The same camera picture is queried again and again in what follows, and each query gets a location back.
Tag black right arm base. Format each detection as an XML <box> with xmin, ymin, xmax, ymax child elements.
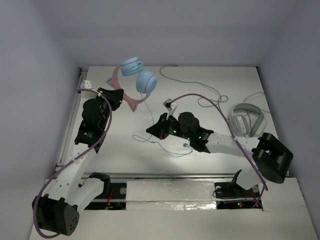
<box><xmin>212</xmin><ymin>169</ymin><xmax>263</xmax><ymax>210</ymax></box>

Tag white grey headphones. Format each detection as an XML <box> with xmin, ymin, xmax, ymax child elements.
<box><xmin>229</xmin><ymin>103</ymin><xmax>267</xmax><ymax>138</ymax></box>

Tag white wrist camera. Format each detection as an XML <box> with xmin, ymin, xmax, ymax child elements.
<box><xmin>163</xmin><ymin>98</ymin><xmax>178</xmax><ymax>119</ymax></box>
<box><xmin>79</xmin><ymin>80</ymin><xmax>98</xmax><ymax>100</ymax></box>

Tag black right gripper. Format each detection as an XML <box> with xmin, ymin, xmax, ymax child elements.
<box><xmin>146</xmin><ymin>112</ymin><xmax>192</xmax><ymax>141</ymax></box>

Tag aluminium rail left side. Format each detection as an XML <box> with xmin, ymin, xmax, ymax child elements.
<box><xmin>54</xmin><ymin>67</ymin><xmax>89</xmax><ymax>172</ymax></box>

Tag light blue headphone cable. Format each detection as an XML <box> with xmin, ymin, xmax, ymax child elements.
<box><xmin>131</xmin><ymin>92</ymin><xmax>194</xmax><ymax>158</ymax></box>

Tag aluminium rail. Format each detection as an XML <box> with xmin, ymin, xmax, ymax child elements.
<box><xmin>80</xmin><ymin>158</ymin><xmax>251</xmax><ymax>178</ymax></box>
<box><xmin>54</xmin><ymin>67</ymin><xmax>89</xmax><ymax>172</ymax></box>

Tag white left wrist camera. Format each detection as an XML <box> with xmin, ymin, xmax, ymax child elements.
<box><xmin>79</xmin><ymin>80</ymin><xmax>98</xmax><ymax>100</ymax></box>

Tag blue pink cat-ear headphones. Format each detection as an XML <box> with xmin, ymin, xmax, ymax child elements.
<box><xmin>106</xmin><ymin>57</ymin><xmax>158</xmax><ymax>112</ymax></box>

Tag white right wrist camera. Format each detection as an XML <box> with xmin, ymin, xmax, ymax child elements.
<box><xmin>163</xmin><ymin>98</ymin><xmax>178</xmax><ymax>119</ymax></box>

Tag aluminium rail front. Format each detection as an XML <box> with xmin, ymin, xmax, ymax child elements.
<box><xmin>80</xmin><ymin>158</ymin><xmax>251</xmax><ymax>178</ymax></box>

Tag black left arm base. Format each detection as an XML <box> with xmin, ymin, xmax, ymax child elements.
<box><xmin>85</xmin><ymin>182</ymin><xmax>127</xmax><ymax>211</ymax></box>

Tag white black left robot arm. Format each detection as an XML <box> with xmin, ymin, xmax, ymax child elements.
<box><xmin>32</xmin><ymin>88</ymin><xmax>124</xmax><ymax>239</ymax></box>

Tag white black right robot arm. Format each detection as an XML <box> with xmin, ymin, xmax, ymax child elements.
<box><xmin>146</xmin><ymin>112</ymin><xmax>293</xmax><ymax>197</ymax></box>

